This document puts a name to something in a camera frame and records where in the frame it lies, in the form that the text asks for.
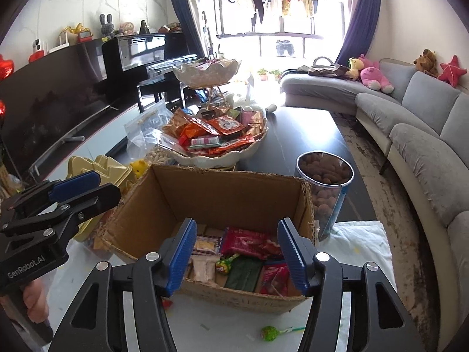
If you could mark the grey sofa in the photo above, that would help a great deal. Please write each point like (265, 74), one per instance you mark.
(421, 146)

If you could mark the white tiered snack bowl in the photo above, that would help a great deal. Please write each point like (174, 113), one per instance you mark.
(205, 75)

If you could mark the blue curtain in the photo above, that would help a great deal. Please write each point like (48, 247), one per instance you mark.
(183, 14)
(361, 14)

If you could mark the person's left hand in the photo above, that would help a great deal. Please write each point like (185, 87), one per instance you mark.
(36, 297)

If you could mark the white tv cabinet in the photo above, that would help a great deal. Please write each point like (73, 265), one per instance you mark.
(99, 145)

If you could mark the clear cylinder nut jar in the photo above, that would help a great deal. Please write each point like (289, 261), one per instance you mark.
(326, 198)

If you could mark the clear plastic bag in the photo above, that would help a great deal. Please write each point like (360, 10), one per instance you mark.
(146, 128)

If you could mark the dark green snack packet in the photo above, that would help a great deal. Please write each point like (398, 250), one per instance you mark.
(243, 274)

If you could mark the pink patterned snack packet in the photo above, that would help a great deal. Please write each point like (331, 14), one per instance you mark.
(274, 279)

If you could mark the small potted plants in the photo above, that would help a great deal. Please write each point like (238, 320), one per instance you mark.
(269, 74)

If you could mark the gold-lid clear candy jar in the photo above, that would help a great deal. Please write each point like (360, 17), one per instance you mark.
(106, 170)

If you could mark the gold ribbon ornament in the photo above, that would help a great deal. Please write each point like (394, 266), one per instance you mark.
(75, 31)

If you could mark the grey rabbit plush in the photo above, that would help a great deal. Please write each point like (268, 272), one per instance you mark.
(107, 27)

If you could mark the brown handbag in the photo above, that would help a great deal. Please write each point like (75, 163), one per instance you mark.
(326, 69)

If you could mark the large red snack packet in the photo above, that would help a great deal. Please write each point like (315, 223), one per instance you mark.
(249, 244)

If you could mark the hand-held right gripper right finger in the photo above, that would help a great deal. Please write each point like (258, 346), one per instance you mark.
(293, 256)

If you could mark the yellow plush toy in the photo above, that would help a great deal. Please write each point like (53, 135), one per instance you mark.
(354, 68)

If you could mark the white camera on red base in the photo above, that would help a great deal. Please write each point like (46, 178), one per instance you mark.
(37, 51)

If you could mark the white table cloth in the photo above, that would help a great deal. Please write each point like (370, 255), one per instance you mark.
(359, 242)

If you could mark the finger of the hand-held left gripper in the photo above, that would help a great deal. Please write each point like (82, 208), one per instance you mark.
(73, 185)
(95, 200)

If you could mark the black television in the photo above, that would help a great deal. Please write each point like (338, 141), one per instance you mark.
(55, 106)

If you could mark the pink plush toy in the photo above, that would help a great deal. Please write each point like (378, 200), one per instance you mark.
(375, 75)

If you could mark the green lollipop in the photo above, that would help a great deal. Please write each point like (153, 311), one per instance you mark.
(269, 332)
(222, 266)

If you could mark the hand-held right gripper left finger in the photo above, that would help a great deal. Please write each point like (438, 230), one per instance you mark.
(179, 256)

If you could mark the row of hanging clothes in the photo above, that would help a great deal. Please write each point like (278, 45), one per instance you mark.
(263, 0)

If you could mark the red and green candy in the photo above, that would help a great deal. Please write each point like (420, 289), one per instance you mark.
(166, 302)

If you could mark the red heart balloon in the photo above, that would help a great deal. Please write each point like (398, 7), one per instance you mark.
(5, 68)
(2, 109)

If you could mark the small yellow toy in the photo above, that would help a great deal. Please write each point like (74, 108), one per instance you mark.
(139, 169)

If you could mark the brown cardboard box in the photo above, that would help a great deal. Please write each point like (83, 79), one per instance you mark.
(220, 198)

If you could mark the brown plush toy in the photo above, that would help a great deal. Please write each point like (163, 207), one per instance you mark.
(426, 62)

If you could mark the pile of snack packets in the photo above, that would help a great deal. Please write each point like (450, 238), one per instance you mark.
(216, 132)

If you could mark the hanging blue jeans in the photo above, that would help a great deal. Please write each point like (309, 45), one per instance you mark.
(285, 47)

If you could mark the black piano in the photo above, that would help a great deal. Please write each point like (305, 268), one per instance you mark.
(132, 62)

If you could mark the dark metronome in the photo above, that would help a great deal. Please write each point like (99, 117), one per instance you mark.
(143, 28)

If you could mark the small beige doll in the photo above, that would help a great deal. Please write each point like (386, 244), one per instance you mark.
(128, 29)

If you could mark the dried flower bouquet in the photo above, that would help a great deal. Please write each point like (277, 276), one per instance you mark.
(7, 185)

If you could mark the pink star pillow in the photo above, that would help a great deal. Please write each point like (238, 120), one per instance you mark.
(452, 71)

